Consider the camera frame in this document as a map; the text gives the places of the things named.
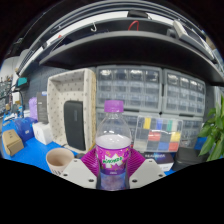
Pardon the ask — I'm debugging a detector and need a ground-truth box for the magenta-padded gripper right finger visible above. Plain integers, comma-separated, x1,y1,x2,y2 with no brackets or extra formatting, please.
125,148,167,189

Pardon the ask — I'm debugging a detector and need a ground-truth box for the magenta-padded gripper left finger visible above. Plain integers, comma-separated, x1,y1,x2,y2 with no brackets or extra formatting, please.
61,148,101,189

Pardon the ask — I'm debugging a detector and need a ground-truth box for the purple-capped clear drink bottle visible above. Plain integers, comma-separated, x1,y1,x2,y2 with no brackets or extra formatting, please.
94,99,133,191

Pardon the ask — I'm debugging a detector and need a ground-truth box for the black cardboard box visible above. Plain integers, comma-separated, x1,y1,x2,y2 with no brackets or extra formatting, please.
143,151,175,173

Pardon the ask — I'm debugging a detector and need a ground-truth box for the beige patterned mug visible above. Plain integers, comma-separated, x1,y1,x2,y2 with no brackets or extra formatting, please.
45,147,75,177

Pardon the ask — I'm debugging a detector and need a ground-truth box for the clear box of coloured parts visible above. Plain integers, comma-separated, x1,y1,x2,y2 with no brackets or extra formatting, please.
133,115,184,154

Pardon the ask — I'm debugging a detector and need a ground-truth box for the black zipper case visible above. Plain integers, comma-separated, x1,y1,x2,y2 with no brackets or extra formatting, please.
171,146,209,172

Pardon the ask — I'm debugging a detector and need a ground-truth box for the black rectangular speaker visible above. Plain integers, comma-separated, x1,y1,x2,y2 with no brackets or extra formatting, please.
63,100,87,152

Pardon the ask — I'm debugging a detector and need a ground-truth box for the white cardboard box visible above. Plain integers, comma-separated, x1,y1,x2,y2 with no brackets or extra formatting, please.
32,121,54,146

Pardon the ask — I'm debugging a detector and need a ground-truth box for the blue plastic box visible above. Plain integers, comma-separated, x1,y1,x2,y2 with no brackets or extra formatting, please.
14,117,38,143

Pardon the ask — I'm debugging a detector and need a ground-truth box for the brown cardboard box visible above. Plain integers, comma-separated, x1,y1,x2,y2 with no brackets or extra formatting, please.
1,129,25,157

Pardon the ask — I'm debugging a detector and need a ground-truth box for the green leafy potted plant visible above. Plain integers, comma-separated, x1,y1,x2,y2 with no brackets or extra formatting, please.
198,94,224,163

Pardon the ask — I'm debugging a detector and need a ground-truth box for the dark grey flat box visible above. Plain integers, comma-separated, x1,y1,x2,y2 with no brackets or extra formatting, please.
35,91,49,125

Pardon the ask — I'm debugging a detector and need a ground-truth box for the beige dotted storage tray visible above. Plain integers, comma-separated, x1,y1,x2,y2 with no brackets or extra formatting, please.
46,68,98,154

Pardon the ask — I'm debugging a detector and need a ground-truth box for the purple plastic bag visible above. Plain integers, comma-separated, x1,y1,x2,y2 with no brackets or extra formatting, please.
28,96,39,122

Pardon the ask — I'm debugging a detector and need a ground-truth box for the dark grey shelf unit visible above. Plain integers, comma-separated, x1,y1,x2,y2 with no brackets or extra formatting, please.
14,3,224,86

